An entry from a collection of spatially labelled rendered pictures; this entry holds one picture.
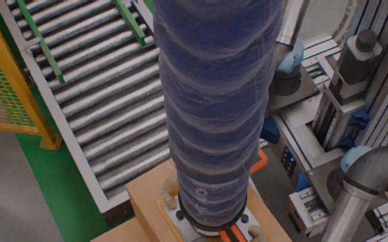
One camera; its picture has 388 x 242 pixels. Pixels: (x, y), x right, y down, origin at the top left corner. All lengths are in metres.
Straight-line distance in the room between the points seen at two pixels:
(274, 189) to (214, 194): 1.40
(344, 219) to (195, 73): 0.68
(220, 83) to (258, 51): 0.09
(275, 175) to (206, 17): 2.15
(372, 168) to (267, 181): 1.52
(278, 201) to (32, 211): 1.35
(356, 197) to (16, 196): 2.22
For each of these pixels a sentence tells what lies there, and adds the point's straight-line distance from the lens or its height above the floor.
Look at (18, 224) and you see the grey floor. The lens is 3.22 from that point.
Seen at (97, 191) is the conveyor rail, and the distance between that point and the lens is 2.52.
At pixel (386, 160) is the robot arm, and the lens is 1.45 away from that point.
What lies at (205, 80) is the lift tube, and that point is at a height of 2.08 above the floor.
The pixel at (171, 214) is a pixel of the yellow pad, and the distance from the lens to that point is 2.04.
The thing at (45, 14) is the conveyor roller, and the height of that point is 0.54.
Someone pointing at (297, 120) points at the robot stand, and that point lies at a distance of 2.25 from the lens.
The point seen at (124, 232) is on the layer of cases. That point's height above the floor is 0.54.
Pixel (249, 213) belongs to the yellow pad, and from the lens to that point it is 2.05.
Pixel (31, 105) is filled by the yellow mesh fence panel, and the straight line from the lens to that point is 2.94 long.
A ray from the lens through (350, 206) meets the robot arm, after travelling 1.48.
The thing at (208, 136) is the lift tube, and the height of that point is 1.85.
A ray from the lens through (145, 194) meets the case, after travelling 2.10.
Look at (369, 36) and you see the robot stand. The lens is 1.73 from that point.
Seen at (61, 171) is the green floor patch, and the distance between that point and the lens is 3.26.
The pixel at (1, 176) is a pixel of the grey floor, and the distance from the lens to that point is 3.36.
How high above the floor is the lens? 2.90
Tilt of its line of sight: 62 degrees down
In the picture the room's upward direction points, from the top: 3 degrees counter-clockwise
